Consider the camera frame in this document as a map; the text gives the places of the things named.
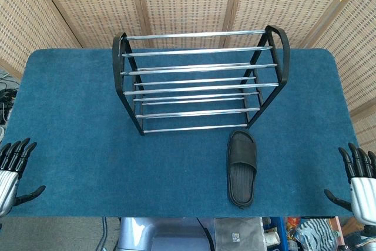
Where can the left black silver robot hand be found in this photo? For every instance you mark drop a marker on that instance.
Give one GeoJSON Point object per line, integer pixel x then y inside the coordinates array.
{"type": "Point", "coordinates": [8, 183]}

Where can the grey bag with label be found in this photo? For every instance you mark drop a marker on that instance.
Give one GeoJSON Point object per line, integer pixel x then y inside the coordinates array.
{"type": "Point", "coordinates": [238, 233]}

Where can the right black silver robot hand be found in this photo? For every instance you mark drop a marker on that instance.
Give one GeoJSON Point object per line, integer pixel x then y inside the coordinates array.
{"type": "Point", "coordinates": [364, 195]}

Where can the zebra striped bag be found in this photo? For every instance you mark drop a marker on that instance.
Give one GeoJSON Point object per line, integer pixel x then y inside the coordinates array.
{"type": "Point", "coordinates": [317, 236]}

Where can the blue carpet table cover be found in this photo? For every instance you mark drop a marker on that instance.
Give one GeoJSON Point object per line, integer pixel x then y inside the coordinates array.
{"type": "Point", "coordinates": [88, 145]}

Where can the black slipper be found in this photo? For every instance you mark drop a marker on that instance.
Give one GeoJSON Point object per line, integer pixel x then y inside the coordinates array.
{"type": "Point", "coordinates": [242, 151]}

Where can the black chrome shoe rack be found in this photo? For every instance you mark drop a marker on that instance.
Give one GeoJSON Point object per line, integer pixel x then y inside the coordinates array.
{"type": "Point", "coordinates": [199, 87]}

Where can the blue metal post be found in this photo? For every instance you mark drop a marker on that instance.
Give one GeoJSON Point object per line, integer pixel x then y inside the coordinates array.
{"type": "Point", "coordinates": [281, 233]}

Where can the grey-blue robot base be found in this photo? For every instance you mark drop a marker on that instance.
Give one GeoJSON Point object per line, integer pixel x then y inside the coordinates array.
{"type": "Point", "coordinates": [164, 234]}

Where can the white paper cup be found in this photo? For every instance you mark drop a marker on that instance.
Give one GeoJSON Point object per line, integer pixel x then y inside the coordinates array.
{"type": "Point", "coordinates": [271, 237]}

